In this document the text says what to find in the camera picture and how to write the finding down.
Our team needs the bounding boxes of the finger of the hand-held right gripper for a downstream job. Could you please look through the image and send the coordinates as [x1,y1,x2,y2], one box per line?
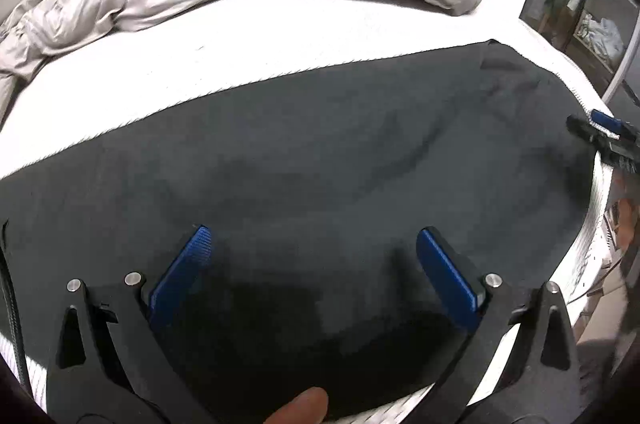
[590,108,640,140]
[566,114,640,177]

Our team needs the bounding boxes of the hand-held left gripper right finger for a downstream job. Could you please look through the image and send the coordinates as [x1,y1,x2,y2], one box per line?
[416,227,583,424]

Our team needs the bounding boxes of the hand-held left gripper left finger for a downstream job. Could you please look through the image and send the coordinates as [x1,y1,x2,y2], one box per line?
[54,225,217,424]

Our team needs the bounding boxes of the black pants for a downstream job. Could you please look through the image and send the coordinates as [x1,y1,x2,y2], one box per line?
[0,38,598,424]

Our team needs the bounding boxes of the person's left hand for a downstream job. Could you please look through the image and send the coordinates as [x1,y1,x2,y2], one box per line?
[264,386,329,424]

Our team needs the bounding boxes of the white pole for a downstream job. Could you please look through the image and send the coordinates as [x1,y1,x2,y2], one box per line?
[599,39,640,106]

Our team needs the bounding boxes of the white mattress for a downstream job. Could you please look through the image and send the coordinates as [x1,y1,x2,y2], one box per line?
[0,0,621,424]

